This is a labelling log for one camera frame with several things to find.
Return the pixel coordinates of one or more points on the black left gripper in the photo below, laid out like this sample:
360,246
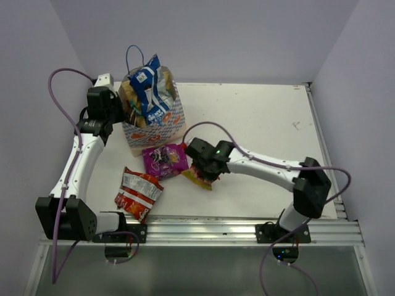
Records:
115,98

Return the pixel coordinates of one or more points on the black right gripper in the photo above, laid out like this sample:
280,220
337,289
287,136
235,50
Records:
208,176

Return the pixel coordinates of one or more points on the colourful Fox's candy bag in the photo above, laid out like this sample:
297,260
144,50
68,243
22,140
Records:
201,177

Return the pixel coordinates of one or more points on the tan kraft snack bag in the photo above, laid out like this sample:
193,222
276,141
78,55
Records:
127,93

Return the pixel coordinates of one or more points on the blue checkered paper bag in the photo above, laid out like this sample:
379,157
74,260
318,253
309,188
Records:
171,128

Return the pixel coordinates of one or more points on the purple candy bag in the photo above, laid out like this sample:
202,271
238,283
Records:
166,161

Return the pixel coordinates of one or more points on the blue Doritos bag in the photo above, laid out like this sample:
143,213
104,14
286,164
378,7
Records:
149,84

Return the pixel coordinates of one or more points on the brown Kettle chips bag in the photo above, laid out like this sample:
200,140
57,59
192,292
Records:
135,117

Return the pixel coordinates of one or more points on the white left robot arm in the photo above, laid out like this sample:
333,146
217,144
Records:
64,214

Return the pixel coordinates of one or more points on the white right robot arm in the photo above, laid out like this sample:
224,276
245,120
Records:
306,180

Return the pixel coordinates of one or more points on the red Doritos bag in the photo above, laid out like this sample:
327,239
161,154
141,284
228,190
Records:
137,194

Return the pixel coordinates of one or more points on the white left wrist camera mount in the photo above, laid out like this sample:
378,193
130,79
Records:
105,80

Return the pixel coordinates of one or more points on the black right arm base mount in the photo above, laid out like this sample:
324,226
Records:
270,232

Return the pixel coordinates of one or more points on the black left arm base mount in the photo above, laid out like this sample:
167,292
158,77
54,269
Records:
120,232

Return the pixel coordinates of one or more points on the aluminium front rail frame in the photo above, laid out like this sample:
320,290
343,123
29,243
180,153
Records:
213,256

